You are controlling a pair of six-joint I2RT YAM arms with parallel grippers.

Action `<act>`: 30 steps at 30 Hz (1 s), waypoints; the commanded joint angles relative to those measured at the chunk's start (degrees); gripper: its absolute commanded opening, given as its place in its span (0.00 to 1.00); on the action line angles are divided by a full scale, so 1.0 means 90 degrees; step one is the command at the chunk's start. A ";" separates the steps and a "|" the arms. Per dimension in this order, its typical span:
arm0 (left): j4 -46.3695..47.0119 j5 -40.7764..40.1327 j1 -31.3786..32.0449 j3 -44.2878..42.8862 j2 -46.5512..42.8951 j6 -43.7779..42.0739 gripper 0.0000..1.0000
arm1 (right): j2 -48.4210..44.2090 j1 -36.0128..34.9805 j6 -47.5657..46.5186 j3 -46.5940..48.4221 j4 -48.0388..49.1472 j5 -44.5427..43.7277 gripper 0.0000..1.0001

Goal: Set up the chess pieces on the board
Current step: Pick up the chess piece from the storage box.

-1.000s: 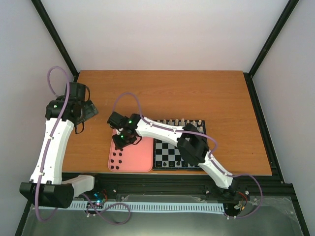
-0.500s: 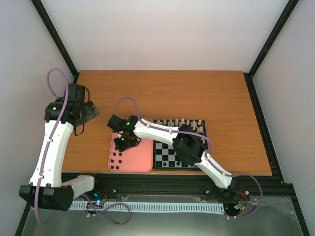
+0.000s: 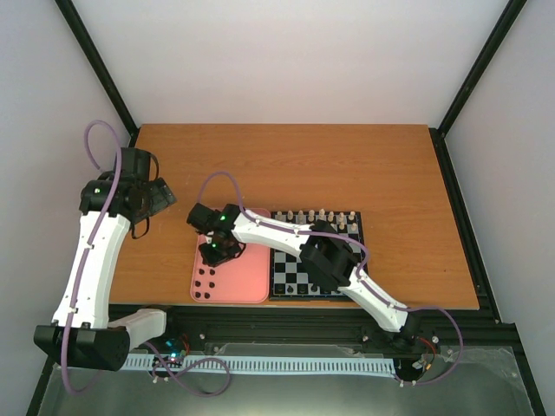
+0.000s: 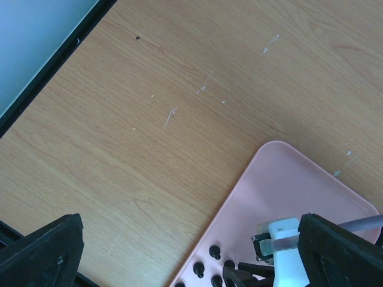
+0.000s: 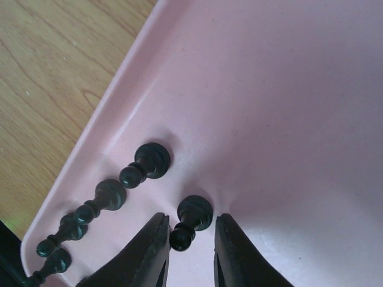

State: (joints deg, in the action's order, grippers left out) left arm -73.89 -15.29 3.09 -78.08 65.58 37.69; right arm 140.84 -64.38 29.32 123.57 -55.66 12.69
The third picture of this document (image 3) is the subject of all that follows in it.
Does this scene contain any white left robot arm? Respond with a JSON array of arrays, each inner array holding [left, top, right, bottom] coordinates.
[[34, 174, 180, 371]]

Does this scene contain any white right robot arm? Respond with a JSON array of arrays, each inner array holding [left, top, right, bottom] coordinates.
[[186, 203, 420, 349]]

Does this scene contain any black white chess board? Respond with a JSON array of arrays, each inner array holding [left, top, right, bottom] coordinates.
[[269, 209, 364, 302]]

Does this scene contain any pink plastic tray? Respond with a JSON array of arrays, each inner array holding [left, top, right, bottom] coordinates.
[[190, 204, 270, 304]]

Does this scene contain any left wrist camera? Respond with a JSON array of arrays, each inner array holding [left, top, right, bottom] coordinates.
[[121, 147, 160, 182]]

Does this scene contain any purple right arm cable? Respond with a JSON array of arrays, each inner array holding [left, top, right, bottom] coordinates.
[[198, 171, 464, 387]]

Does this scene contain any black aluminium frame rail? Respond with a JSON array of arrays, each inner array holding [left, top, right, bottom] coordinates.
[[103, 305, 519, 361]]

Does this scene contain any light blue cable duct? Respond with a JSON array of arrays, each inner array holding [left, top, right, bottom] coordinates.
[[121, 354, 395, 378]]

